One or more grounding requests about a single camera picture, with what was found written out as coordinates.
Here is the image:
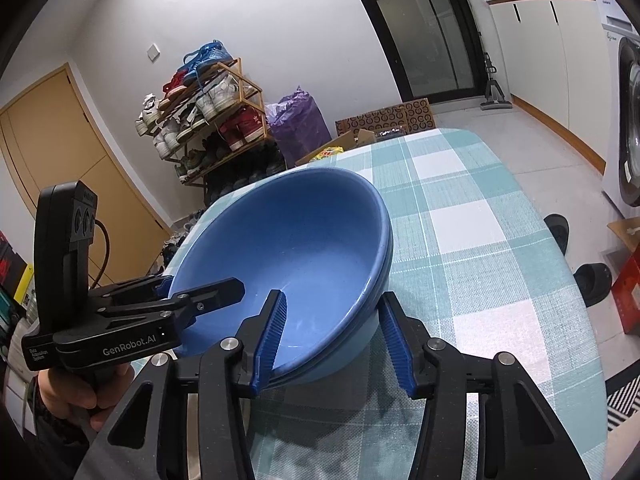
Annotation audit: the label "black slipper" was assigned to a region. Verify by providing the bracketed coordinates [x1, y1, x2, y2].
[574, 262, 612, 308]
[544, 214, 570, 256]

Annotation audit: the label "person's left hand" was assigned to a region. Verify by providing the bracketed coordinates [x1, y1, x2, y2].
[38, 363, 134, 431]

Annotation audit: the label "open cardboard box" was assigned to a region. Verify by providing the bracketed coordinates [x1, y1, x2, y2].
[295, 128, 375, 167]

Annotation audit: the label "white washing machine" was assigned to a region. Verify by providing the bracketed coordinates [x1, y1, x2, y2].
[597, 0, 639, 219]

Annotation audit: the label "yellow snack packet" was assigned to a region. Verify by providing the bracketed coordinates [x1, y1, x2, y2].
[311, 146, 344, 162]

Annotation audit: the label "wooden door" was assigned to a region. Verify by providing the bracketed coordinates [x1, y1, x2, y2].
[1, 65, 169, 284]

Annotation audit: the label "large blue bowl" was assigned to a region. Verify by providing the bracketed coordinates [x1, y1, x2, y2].
[166, 167, 394, 386]

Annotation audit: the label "red box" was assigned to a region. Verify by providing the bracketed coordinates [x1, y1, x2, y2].
[612, 257, 640, 335]

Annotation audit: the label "bamboo shoe rack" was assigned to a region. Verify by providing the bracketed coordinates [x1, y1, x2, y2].
[134, 58, 276, 191]

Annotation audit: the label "white kitchen cabinets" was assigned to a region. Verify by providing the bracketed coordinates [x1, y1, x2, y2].
[488, 0, 613, 172]

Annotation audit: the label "small cardboard box on floor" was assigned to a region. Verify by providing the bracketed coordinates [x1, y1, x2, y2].
[608, 217, 640, 252]

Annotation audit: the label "purple plastic bag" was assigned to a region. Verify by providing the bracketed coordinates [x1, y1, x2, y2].
[265, 87, 331, 167]

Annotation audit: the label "teal plaid tablecloth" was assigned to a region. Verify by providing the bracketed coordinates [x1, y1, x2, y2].
[162, 127, 609, 480]

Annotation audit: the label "black framed glass door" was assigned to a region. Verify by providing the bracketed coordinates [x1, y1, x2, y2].
[361, 0, 488, 103]

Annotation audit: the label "patterned flat cardboard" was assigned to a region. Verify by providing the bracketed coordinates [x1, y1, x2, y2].
[335, 99, 436, 136]

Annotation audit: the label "upright vacuum cleaner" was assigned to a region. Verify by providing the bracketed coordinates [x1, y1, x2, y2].
[480, 52, 513, 110]

